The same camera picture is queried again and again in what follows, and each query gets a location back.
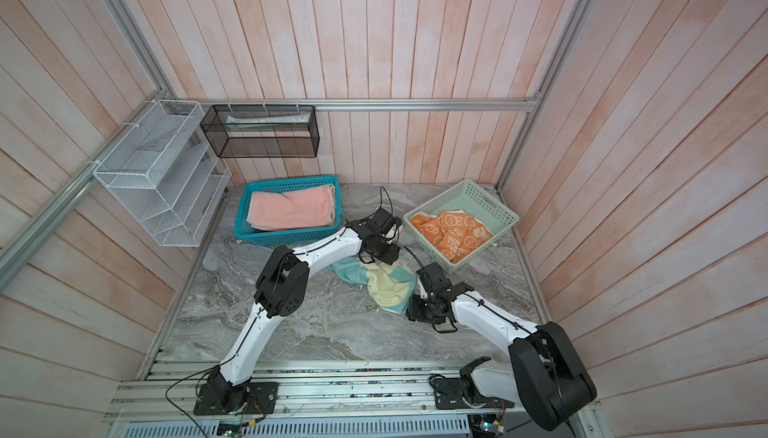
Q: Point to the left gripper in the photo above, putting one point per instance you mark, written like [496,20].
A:
[391,256]

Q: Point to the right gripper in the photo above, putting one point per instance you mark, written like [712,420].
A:
[413,309]

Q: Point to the light green towel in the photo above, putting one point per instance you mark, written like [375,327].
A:
[390,286]

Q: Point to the orange patterned towel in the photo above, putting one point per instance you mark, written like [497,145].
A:
[454,234]

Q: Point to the pink towel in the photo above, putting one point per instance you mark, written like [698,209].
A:
[302,209]

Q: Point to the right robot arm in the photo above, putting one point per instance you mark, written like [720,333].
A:
[544,375]

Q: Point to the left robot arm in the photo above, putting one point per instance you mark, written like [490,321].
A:
[280,291]

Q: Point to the light green plastic basket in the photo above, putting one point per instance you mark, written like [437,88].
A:
[472,199]

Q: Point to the teal plastic basket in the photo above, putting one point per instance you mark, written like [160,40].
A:
[244,231]

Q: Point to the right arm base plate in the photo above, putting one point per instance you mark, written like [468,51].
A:
[460,393]

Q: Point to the aluminium back wall rail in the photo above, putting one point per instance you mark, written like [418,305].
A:
[389,104]

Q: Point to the black mesh wall basket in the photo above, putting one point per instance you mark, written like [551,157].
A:
[262,131]

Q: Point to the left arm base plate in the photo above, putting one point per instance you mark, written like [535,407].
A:
[258,396]

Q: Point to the white wire shelf rack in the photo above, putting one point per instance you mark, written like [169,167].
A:
[169,184]

